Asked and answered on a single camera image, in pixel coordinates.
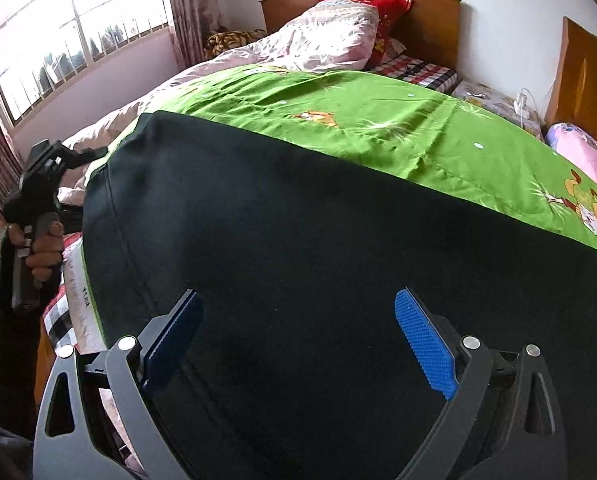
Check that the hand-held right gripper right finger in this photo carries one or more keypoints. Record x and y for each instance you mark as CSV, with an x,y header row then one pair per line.
x,y
426,345

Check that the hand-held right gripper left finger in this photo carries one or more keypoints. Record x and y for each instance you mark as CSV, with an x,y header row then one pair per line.
x,y
176,340

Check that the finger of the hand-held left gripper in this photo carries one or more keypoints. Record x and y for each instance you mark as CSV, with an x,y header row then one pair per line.
x,y
88,154

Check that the black pants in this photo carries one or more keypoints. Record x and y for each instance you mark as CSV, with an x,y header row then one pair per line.
x,y
303,235

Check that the person's left forearm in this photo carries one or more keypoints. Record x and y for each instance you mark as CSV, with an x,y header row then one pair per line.
x,y
8,350

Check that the person's left hand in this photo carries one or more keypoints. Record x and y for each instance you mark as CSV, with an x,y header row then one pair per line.
x,y
46,255

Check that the barred window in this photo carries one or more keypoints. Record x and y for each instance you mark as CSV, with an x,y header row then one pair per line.
x,y
78,20

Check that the tiger print blanket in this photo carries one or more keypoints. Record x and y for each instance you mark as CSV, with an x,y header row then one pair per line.
x,y
228,40

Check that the pink floral bed sheet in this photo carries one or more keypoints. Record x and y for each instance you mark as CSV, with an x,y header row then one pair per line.
x,y
593,160

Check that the green printed blanket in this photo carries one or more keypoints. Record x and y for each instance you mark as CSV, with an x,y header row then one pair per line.
x,y
353,105

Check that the floral cloth nightstand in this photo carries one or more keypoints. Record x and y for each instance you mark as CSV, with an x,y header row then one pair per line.
x,y
483,97

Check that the white power adapter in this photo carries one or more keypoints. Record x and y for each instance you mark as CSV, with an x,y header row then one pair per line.
x,y
521,105

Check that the pale pink quilt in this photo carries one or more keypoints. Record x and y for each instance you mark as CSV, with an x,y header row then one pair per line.
x,y
328,40

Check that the padded wooden headboard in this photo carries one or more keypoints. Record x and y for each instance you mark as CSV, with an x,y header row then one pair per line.
x,y
583,80

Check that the plain wooden headboard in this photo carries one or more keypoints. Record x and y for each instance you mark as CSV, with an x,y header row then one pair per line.
x,y
433,25

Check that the red printed pillow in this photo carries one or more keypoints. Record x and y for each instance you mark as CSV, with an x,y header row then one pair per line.
x,y
388,7

